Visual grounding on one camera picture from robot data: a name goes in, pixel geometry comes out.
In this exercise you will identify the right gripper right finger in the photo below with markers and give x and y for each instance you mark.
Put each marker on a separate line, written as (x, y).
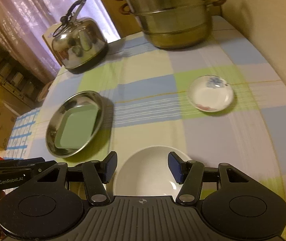
(189, 175)

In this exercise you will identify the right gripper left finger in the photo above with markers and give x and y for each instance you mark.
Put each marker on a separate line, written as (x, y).
(96, 174)

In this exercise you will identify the white ceramic bowl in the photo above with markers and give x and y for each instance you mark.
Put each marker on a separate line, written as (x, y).
(146, 173)

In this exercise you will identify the green square plate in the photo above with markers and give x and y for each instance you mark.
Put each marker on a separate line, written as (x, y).
(76, 127)

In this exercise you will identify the large steel plate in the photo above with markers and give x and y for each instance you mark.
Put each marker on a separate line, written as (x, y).
(104, 117)

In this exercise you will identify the small white floral dish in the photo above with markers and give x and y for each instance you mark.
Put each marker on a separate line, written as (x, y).
(210, 93)

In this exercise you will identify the stainless steel bowl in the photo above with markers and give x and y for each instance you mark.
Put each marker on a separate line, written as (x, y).
(76, 181)

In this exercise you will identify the blue patterned cloth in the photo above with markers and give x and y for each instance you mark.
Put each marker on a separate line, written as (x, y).
(21, 135)

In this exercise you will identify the plaid tablecloth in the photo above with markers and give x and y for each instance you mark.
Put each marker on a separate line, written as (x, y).
(148, 105)

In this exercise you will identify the round stool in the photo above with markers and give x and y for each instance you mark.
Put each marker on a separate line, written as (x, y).
(43, 93)

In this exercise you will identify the dark metal rack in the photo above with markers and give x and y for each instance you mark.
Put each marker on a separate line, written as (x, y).
(19, 81)

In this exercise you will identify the stainless steel kettle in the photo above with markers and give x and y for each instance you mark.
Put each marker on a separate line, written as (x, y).
(78, 42)

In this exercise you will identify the white wooden chair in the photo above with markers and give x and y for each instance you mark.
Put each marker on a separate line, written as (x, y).
(48, 38)

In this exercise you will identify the stacked steel steamer pot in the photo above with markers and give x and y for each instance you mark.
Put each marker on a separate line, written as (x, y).
(172, 24)

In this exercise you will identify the pink curtain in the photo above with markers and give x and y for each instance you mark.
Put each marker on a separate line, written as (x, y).
(24, 22)

